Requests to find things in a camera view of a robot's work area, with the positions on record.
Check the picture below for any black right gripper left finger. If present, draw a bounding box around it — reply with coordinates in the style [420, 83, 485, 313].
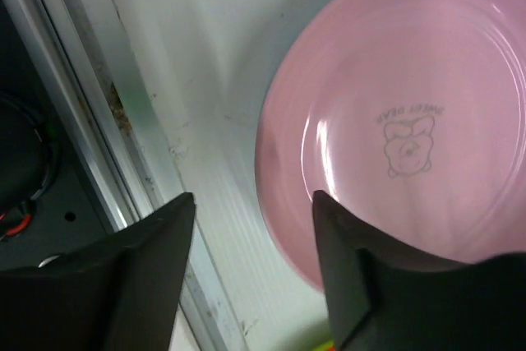
[1, 192, 196, 350]

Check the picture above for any lime green plate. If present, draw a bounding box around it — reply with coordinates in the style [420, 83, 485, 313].
[271, 321, 332, 351]

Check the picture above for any aluminium front rail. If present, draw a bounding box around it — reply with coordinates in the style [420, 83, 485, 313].
[3, 0, 247, 350]

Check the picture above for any pink plate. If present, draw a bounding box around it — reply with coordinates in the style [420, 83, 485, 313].
[255, 0, 525, 290]

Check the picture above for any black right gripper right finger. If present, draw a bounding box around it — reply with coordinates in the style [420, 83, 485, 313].
[312, 191, 525, 350]

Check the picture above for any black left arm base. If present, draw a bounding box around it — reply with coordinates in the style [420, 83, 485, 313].
[1, 7, 113, 270]

